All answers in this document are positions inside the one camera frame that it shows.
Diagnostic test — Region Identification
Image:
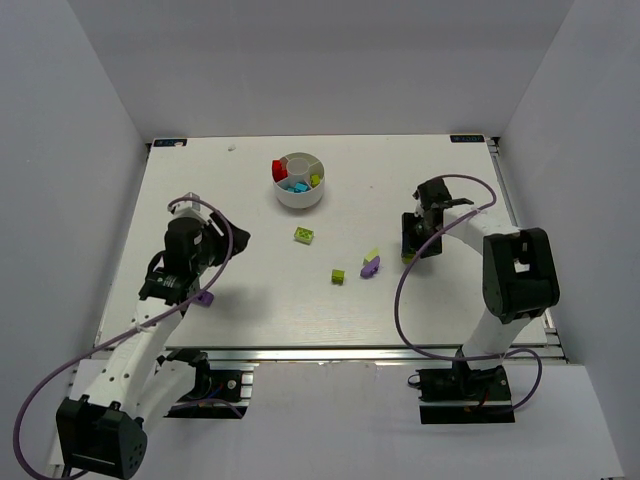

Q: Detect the red lego brick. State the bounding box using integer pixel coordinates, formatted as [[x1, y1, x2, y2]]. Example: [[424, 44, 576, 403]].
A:
[[272, 160, 286, 173]]

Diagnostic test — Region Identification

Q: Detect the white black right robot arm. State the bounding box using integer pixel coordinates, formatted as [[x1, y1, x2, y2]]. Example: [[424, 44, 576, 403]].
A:
[[401, 175, 560, 392]]

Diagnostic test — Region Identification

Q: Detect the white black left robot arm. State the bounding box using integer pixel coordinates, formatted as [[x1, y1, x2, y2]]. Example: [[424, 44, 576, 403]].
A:
[[56, 212, 251, 479]]

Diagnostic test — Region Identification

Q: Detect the light green half-round lego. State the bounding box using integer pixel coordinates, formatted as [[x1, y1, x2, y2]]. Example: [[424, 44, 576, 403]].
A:
[[363, 248, 380, 266]]

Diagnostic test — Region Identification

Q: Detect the purple lego brick left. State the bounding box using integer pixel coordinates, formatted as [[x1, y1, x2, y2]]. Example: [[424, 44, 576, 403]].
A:
[[194, 291, 215, 308]]

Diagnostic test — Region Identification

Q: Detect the purple half-round lego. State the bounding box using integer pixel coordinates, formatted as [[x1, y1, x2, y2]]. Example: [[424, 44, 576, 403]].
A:
[[360, 256, 380, 279]]

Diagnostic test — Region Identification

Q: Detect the light green upturned lego brick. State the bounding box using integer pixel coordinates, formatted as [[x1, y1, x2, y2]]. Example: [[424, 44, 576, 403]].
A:
[[294, 227, 314, 245]]

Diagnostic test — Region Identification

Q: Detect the red lego inside container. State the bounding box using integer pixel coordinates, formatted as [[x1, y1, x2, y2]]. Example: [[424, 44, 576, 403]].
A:
[[272, 170, 288, 182]]

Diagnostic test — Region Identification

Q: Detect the white round divided container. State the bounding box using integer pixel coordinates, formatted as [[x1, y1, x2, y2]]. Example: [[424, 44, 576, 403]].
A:
[[271, 152, 325, 210]]

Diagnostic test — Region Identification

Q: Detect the small lime lego brick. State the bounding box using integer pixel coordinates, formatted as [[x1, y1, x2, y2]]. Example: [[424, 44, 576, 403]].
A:
[[331, 269, 345, 285]]

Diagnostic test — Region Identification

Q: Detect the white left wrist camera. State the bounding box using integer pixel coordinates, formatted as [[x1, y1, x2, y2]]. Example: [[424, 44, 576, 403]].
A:
[[168, 192, 211, 224]]

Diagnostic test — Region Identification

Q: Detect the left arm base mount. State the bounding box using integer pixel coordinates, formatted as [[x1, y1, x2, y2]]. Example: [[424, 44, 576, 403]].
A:
[[166, 364, 254, 420]]

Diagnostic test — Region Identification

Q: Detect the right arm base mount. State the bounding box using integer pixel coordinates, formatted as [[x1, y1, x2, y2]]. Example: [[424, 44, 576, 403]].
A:
[[414, 366, 515, 425]]

